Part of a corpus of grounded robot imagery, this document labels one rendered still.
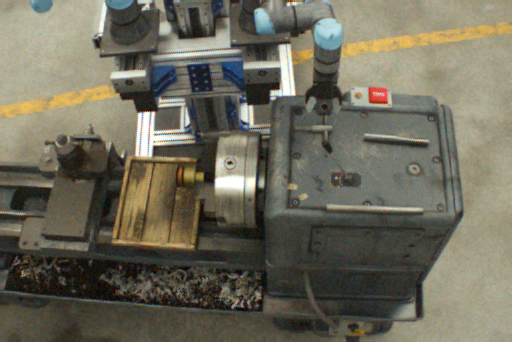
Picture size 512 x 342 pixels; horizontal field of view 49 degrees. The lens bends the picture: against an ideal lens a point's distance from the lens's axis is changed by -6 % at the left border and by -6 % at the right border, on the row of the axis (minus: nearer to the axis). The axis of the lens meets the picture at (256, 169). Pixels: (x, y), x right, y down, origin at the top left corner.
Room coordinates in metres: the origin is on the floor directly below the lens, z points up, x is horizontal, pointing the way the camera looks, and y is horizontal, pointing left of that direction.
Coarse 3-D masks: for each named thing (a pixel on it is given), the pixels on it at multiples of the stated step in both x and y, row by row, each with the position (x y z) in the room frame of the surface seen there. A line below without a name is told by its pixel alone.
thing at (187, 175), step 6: (180, 168) 1.00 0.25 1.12; (186, 168) 1.00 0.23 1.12; (192, 168) 1.00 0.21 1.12; (180, 174) 0.98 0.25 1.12; (186, 174) 0.98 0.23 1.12; (192, 174) 0.98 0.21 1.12; (198, 174) 0.98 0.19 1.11; (204, 174) 1.01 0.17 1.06; (180, 180) 0.97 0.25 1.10; (186, 180) 0.96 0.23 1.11; (192, 180) 0.96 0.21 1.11; (198, 180) 0.96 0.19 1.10; (204, 180) 0.99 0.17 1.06; (180, 186) 0.96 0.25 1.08; (186, 186) 0.95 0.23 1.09; (192, 186) 0.95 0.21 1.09
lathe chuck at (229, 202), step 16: (224, 144) 1.01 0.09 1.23; (240, 144) 1.00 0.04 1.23; (224, 160) 0.95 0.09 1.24; (240, 160) 0.94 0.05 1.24; (224, 176) 0.90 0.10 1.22; (240, 176) 0.90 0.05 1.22; (224, 192) 0.86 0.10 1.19; (240, 192) 0.86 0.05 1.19; (224, 208) 0.83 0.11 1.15; (240, 208) 0.83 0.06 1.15; (224, 224) 0.82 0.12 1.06; (240, 224) 0.81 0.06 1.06
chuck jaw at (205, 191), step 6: (198, 186) 0.94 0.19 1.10; (204, 186) 0.94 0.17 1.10; (210, 186) 0.94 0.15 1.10; (198, 192) 0.93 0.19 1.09; (204, 192) 0.92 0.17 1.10; (210, 192) 0.92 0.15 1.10; (204, 198) 0.90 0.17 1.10; (210, 198) 0.89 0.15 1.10; (204, 204) 0.87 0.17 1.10; (210, 204) 0.87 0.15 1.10; (204, 210) 0.85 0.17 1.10; (210, 210) 0.85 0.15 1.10; (210, 216) 0.85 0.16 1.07
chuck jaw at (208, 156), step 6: (210, 138) 1.06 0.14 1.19; (216, 138) 1.06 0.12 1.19; (210, 144) 1.03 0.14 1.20; (216, 144) 1.03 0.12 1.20; (204, 150) 1.05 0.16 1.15; (210, 150) 1.02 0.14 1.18; (216, 150) 1.02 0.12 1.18; (204, 156) 1.01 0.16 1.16; (210, 156) 1.01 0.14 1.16; (198, 162) 1.01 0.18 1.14; (204, 162) 1.00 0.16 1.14; (210, 162) 1.00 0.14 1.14; (198, 168) 0.99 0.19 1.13; (204, 168) 0.99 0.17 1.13; (210, 168) 0.99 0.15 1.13
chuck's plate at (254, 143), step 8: (248, 136) 1.04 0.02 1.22; (256, 136) 1.04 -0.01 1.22; (248, 144) 1.00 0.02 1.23; (256, 144) 1.00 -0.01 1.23; (248, 152) 0.97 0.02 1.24; (256, 152) 0.97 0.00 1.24; (248, 160) 0.94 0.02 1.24; (256, 160) 0.94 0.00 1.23; (248, 168) 0.92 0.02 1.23; (256, 168) 0.92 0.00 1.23; (248, 176) 0.89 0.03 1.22; (256, 176) 0.90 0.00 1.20; (248, 184) 0.87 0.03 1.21; (256, 184) 0.89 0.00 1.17; (248, 192) 0.86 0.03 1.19; (256, 192) 0.87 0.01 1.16; (248, 200) 0.84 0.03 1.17; (256, 200) 0.86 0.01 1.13; (248, 208) 0.82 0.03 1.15; (256, 208) 0.85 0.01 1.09; (248, 216) 0.81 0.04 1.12; (256, 216) 0.87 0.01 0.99; (248, 224) 0.81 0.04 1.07; (256, 224) 0.81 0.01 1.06
